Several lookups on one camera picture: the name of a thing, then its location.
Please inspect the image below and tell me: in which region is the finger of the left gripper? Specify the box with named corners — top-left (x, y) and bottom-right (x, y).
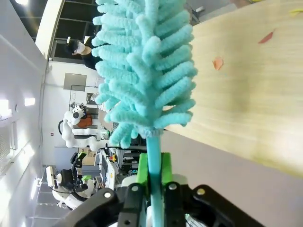
top-left (79, 174), bottom-right (92, 187)
top-left (70, 152), bottom-right (87, 175)

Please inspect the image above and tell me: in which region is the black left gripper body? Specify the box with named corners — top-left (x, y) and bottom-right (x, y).
top-left (61, 168), bottom-right (79, 190)

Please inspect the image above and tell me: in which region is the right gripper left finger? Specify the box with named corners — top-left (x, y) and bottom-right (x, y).
top-left (54, 153), bottom-right (151, 227)

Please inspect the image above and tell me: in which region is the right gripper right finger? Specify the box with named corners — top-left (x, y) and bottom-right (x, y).
top-left (161, 153), bottom-right (265, 227)

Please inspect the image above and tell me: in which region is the teal chenille duster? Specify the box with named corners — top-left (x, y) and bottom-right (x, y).
top-left (91, 0), bottom-right (198, 227)

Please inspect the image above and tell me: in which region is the white equipment cabinet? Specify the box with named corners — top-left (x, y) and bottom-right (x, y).
top-left (99, 148), bottom-right (124, 189)

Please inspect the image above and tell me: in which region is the person with white face mask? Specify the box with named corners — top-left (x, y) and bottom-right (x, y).
top-left (64, 30), bottom-right (98, 70)

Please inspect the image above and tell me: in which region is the light wooden shelf board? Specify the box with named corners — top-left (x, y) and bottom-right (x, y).
top-left (163, 0), bottom-right (303, 178)

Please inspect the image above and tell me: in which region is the orange paper scrap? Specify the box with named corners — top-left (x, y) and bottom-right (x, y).
top-left (212, 56), bottom-right (224, 70)

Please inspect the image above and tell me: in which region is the red paper scrap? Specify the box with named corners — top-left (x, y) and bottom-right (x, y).
top-left (258, 28), bottom-right (276, 44)

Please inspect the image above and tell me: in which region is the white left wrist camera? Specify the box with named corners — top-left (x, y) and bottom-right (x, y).
top-left (45, 166), bottom-right (56, 188)

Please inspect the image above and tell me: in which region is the grey wall panel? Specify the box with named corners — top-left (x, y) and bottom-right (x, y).
top-left (63, 72), bottom-right (87, 92)

